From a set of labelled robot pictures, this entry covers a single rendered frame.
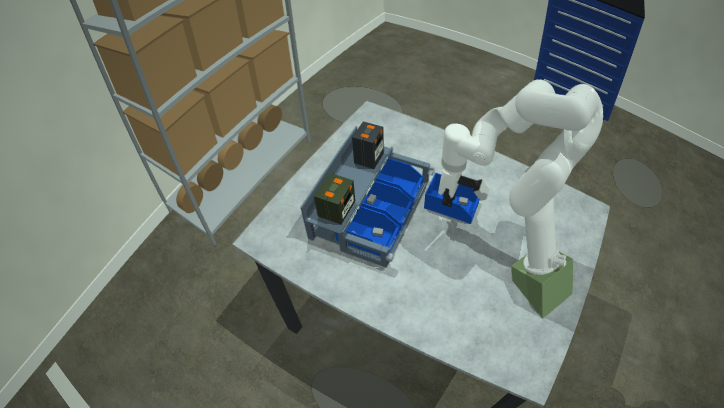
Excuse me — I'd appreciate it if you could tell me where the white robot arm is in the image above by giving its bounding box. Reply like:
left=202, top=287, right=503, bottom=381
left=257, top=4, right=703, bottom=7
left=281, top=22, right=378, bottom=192
left=441, top=80, right=603, bottom=275

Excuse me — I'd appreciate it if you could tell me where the blue bin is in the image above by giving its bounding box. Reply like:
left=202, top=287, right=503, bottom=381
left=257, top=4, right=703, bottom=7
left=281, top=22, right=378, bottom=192
left=361, top=181, right=412, bottom=230
left=375, top=158, right=422, bottom=205
left=346, top=206, right=398, bottom=256
left=424, top=173, right=479, bottom=224

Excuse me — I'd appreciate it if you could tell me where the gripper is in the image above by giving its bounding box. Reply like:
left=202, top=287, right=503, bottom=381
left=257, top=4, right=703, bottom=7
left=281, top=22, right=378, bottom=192
left=438, top=166, right=466, bottom=207

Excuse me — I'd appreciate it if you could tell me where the dark grey shelf rack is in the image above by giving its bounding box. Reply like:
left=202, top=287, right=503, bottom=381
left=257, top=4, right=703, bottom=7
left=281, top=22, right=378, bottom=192
left=301, top=126, right=435, bottom=267

